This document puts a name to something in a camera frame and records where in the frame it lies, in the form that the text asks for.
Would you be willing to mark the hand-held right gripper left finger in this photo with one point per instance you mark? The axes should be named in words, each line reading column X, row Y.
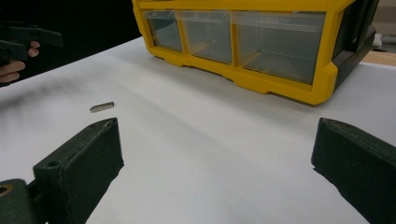
column 82, row 161

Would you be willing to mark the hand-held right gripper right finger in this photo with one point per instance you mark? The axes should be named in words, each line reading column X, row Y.
column 358, row 165

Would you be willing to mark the small metal bar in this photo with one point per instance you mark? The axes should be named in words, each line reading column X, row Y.
column 102, row 107

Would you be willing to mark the wooden table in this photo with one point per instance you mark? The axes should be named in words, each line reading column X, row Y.
column 381, row 58

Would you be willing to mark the white object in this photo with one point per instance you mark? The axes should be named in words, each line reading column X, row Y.
column 379, row 41

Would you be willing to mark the wide clear plastic drawer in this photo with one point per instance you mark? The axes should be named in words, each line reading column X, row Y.
column 277, row 49

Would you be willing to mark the yellow drawer cabinet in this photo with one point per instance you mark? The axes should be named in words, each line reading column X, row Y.
column 249, row 74

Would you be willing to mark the narrow clear plastic drawer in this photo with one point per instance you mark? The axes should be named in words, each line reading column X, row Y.
column 165, row 31

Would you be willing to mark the medium clear plastic drawer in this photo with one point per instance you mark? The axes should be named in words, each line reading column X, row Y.
column 208, row 37

